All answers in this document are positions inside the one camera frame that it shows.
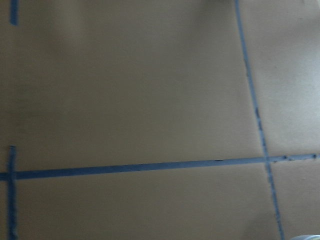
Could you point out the silver two-slot toaster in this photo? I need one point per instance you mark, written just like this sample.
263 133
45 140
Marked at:
306 237

